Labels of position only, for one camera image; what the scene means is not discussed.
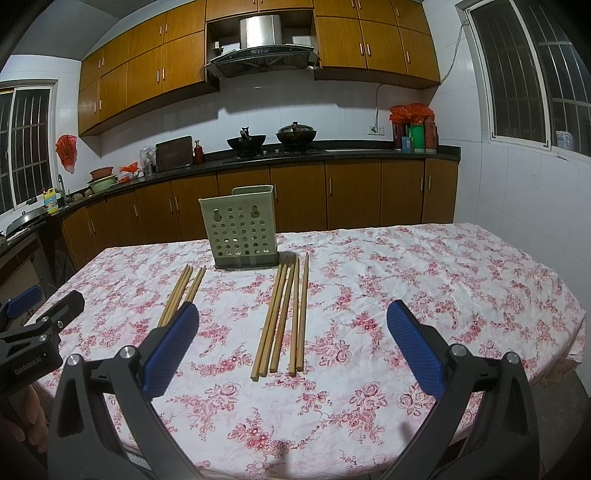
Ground person's left hand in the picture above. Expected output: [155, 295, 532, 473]
[1, 385, 48, 456]

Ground yellow detergent bottle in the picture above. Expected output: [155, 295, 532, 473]
[43, 188, 59, 215]

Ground green basin with red bowl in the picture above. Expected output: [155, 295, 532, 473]
[89, 166, 117, 194]

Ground red plastic bag hanging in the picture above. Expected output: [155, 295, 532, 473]
[55, 134, 77, 174]

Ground left barred window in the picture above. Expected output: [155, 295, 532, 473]
[0, 85, 53, 214]

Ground barred window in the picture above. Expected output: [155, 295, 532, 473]
[0, 85, 53, 214]
[466, 1, 590, 156]

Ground small orange red bag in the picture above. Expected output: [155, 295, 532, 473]
[117, 162, 141, 183]

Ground floral pink white tablecloth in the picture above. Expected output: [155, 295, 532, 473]
[58, 223, 586, 479]

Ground dark cutting board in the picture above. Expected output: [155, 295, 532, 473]
[155, 136, 193, 173]

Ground green perforated utensil holder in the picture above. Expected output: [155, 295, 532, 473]
[198, 185, 280, 269]

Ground red bottle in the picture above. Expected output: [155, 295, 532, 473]
[193, 140, 204, 165]

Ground black wok left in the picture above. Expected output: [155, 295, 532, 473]
[226, 127, 266, 157]

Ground lower wooden base cabinets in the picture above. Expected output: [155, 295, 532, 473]
[61, 158, 459, 269]

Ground green box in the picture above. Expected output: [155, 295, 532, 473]
[411, 124, 426, 153]

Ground black lidded wok right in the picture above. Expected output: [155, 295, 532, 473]
[276, 122, 317, 152]

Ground red bag on counter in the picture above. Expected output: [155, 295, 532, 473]
[390, 103, 438, 153]

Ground steel range hood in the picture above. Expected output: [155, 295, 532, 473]
[205, 9, 320, 79]

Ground right barred window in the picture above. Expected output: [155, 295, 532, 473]
[466, 1, 590, 156]

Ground upper wooden wall cabinets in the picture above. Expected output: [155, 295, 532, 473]
[78, 1, 441, 135]

